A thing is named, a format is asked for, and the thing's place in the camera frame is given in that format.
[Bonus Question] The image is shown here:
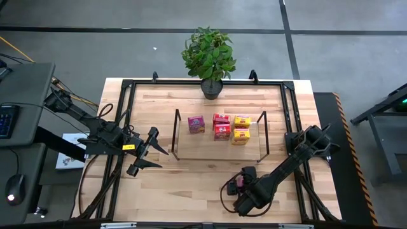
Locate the wooden shelf with black frame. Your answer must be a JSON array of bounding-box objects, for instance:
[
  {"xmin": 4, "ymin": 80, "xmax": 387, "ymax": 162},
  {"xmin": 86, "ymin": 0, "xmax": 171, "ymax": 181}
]
[{"xmin": 170, "ymin": 108, "xmax": 271, "ymax": 163}]

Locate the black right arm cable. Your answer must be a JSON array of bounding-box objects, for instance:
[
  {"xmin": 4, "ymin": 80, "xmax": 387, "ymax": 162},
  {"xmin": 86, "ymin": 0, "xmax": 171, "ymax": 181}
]
[{"xmin": 219, "ymin": 170, "xmax": 275, "ymax": 219}]

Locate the thin black cable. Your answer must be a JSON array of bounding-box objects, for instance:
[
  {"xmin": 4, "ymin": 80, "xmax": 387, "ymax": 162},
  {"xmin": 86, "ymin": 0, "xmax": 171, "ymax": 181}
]
[{"xmin": 0, "ymin": 101, "xmax": 92, "ymax": 137}]

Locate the black aluminium rig frame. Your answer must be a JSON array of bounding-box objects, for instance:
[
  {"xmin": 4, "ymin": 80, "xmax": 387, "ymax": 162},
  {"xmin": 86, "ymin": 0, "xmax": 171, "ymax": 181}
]
[{"xmin": 76, "ymin": 78, "xmax": 343, "ymax": 223}]

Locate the white booklet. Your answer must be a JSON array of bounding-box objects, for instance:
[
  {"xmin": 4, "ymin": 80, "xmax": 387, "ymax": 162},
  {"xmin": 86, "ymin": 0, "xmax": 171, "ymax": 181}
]
[{"xmin": 55, "ymin": 132, "xmax": 92, "ymax": 170}]

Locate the yellow Corn Pops cereal box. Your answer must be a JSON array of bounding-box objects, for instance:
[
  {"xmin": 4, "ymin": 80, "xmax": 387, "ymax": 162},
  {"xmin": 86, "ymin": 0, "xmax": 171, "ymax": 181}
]
[
  {"xmin": 230, "ymin": 128, "xmax": 251, "ymax": 146},
  {"xmin": 233, "ymin": 114, "xmax": 252, "ymax": 130}
]

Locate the black desk leg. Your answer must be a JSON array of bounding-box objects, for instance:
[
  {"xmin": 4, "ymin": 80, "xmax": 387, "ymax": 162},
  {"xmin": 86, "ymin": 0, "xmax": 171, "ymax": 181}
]
[{"xmin": 33, "ymin": 125, "xmax": 88, "ymax": 163}]

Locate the purple Raisin Bran cereal box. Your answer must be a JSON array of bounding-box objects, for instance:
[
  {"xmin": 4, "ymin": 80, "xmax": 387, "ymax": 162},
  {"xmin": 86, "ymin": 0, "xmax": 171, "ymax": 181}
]
[{"xmin": 187, "ymin": 114, "xmax": 206, "ymax": 134}]

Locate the yellow cable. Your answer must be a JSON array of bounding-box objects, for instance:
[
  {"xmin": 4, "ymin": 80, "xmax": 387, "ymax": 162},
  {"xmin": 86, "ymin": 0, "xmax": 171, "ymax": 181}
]
[{"xmin": 0, "ymin": 36, "xmax": 100, "ymax": 108}]

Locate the black mouse cable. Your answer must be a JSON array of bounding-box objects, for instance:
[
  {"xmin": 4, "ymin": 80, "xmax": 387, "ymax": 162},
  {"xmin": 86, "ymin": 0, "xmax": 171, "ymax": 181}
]
[{"xmin": 8, "ymin": 146, "xmax": 20, "ymax": 176}]

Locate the desk caster wheel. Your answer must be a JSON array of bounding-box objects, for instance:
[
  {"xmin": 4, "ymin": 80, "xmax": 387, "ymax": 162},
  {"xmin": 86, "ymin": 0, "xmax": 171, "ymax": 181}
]
[{"xmin": 34, "ymin": 206, "xmax": 49, "ymax": 219}]

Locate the black metal stand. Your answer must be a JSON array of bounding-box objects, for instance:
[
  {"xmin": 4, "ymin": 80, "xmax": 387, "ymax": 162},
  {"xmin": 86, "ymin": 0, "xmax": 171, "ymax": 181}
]
[{"xmin": 349, "ymin": 83, "xmax": 407, "ymax": 181}]

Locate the long black cable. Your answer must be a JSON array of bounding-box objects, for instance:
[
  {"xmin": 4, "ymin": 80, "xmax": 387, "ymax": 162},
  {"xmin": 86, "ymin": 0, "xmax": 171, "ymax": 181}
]
[{"xmin": 78, "ymin": 155, "xmax": 97, "ymax": 220}]

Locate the red Froot Loops cereal box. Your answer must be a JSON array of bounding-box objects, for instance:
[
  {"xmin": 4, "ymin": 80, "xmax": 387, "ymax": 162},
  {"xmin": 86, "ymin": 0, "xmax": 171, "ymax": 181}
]
[
  {"xmin": 213, "ymin": 123, "xmax": 232, "ymax": 142},
  {"xmin": 212, "ymin": 113, "xmax": 231, "ymax": 125}
]

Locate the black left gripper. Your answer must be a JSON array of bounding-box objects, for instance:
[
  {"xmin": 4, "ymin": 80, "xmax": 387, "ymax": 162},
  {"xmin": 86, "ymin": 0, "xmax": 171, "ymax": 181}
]
[{"xmin": 122, "ymin": 127, "xmax": 169, "ymax": 177}]

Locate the green potted plant black pot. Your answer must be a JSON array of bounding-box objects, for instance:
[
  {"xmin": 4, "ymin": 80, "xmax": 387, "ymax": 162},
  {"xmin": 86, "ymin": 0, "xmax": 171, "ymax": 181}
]
[{"xmin": 180, "ymin": 26, "xmax": 238, "ymax": 101}]

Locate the white metal bracket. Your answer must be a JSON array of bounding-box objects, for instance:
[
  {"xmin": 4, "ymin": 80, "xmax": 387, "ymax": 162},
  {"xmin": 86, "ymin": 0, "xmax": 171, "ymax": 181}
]
[
  {"xmin": 278, "ymin": 223, "xmax": 315, "ymax": 229},
  {"xmin": 100, "ymin": 222, "xmax": 138, "ymax": 229}
]

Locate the black computer mouse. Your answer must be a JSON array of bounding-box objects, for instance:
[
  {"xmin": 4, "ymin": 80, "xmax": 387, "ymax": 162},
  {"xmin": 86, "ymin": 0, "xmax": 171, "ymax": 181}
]
[{"xmin": 4, "ymin": 174, "xmax": 27, "ymax": 207}]

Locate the grey desk panel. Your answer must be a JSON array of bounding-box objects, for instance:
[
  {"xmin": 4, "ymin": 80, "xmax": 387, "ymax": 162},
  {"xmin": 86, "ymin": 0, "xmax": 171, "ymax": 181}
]
[
  {"xmin": 0, "ymin": 62, "xmax": 57, "ymax": 148},
  {"xmin": 0, "ymin": 142, "xmax": 48, "ymax": 225}
]

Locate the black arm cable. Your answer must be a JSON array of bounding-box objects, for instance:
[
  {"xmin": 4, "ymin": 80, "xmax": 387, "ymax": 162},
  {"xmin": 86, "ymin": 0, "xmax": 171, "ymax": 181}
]
[
  {"xmin": 97, "ymin": 102, "xmax": 114, "ymax": 119},
  {"xmin": 219, "ymin": 170, "xmax": 275, "ymax": 219}
]

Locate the black backlit keyboard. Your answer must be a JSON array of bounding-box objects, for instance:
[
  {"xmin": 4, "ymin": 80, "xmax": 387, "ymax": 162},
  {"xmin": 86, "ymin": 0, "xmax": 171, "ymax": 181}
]
[{"xmin": 0, "ymin": 104, "xmax": 20, "ymax": 139}]

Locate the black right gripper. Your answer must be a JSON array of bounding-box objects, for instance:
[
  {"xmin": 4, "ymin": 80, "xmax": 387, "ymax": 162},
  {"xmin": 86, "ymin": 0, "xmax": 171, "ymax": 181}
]
[{"xmin": 226, "ymin": 165, "xmax": 258, "ymax": 197}]

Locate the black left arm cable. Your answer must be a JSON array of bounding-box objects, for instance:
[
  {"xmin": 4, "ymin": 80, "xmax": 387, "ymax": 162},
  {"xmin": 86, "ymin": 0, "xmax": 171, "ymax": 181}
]
[{"xmin": 97, "ymin": 102, "xmax": 114, "ymax": 119}]

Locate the black hazard-striped floor mat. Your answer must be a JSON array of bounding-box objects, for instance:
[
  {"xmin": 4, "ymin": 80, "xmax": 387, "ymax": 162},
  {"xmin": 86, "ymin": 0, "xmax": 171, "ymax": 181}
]
[{"xmin": 313, "ymin": 92, "xmax": 380, "ymax": 227}]

